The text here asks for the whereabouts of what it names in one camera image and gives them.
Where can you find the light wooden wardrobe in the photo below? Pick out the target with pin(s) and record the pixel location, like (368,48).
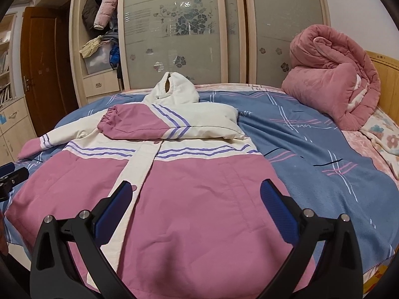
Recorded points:
(93,81)

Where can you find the pink and white jacket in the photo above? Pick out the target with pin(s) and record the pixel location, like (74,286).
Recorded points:
(187,208)

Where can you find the pale yellow cloth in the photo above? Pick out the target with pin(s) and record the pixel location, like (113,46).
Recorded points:
(90,46)

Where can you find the brown wooden door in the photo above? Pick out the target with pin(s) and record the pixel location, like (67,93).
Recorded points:
(46,68)

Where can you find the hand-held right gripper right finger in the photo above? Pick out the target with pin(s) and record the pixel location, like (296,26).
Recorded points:
(277,211)

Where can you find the light wooden drawer cabinet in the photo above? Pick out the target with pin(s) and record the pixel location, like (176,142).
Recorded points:
(14,124)

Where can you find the blue bag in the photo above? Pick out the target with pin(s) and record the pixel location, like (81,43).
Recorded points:
(114,56)

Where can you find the dark brown coat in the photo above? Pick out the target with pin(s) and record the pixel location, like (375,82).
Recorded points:
(92,6)

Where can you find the wooden headboard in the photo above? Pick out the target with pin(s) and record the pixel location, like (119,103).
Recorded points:
(388,78)

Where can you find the blue plaid bed sheet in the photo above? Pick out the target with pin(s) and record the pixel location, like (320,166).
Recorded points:
(311,149)

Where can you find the floral cream blanket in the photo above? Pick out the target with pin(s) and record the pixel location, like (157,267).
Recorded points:
(383,137)

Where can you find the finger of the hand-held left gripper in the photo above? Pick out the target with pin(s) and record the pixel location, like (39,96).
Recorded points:
(14,182)

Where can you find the wooden bookshelf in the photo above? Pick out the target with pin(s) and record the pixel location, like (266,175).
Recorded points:
(6,62)

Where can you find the frosted glass sliding door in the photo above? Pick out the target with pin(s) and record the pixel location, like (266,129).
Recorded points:
(174,31)
(280,15)

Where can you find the rolled pink quilt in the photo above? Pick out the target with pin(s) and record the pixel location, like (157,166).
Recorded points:
(336,78)

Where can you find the pink puffer jacket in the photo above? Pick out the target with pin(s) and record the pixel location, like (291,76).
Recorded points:
(107,6)

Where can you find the translucent storage box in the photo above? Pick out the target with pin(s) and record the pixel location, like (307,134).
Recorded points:
(98,60)

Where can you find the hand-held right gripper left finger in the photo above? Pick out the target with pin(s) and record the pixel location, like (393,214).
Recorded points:
(113,211)

